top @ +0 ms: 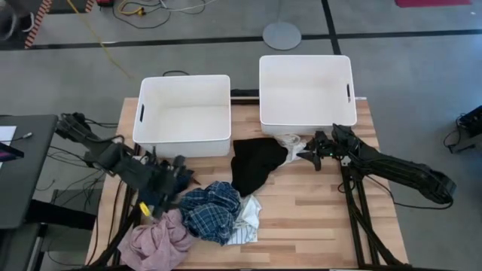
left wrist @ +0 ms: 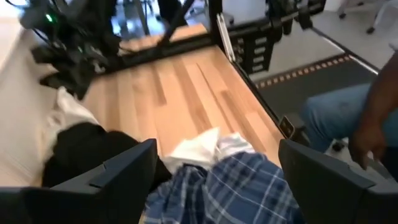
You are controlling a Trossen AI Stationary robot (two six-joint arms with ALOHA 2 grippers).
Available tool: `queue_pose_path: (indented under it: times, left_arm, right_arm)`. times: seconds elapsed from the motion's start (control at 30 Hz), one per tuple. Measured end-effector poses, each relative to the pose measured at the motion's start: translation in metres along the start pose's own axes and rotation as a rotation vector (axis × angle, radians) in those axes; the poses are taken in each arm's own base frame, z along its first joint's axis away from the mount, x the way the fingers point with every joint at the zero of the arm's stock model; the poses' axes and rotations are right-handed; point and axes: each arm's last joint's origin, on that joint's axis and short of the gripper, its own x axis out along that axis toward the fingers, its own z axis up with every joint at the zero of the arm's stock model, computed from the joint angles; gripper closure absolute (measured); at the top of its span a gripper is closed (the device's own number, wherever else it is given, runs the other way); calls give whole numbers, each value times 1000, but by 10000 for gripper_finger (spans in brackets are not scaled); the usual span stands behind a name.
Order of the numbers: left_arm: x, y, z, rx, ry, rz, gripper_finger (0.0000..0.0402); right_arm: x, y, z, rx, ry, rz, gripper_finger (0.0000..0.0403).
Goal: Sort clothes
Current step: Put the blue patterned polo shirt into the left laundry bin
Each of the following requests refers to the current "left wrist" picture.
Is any office chair base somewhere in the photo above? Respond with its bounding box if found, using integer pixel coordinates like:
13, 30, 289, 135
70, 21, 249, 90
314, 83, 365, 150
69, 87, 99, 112
337, 0, 398, 35

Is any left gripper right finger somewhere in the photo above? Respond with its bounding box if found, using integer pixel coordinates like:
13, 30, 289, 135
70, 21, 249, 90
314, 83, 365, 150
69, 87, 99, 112
278, 139, 398, 224

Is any blue plaid shirt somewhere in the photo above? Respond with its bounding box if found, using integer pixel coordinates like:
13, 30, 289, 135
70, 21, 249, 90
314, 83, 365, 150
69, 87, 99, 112
142, 152, 304, 224

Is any white garment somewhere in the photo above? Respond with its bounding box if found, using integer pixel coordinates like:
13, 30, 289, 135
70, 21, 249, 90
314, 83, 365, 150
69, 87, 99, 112
46, 86, 100, 150

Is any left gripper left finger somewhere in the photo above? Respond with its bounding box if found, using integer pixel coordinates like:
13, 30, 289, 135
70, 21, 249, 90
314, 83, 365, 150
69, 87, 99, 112
0, 138, 158, 224

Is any black garment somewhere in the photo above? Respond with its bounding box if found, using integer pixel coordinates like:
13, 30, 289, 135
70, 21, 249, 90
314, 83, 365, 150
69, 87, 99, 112
42, 122, 172, 192

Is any person's hand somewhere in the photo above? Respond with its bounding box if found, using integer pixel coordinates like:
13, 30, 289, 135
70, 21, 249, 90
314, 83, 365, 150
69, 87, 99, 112
348, 124, 388, 170

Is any black table frame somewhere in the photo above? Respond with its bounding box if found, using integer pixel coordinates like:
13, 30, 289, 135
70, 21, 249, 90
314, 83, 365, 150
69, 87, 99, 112
105, 0, 299, 144

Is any silver metal strip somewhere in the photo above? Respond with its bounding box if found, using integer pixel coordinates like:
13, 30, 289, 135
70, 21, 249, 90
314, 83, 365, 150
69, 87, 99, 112
216, 14, 236, 63

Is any white plastic bin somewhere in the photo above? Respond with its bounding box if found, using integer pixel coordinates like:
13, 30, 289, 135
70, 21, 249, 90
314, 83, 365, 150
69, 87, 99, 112
0, 18, 63, 187

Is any black corner bracket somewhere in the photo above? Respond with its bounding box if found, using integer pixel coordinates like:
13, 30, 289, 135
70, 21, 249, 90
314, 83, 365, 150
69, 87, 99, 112
278, 114, 296, 139

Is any small white cloth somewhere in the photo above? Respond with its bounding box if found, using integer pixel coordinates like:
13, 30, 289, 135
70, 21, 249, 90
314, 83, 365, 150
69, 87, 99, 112
161, 127, 256, 174

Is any hazard striped floor mat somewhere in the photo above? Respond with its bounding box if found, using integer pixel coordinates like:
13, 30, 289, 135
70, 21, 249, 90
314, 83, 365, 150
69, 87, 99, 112
253, 53, 379, 118

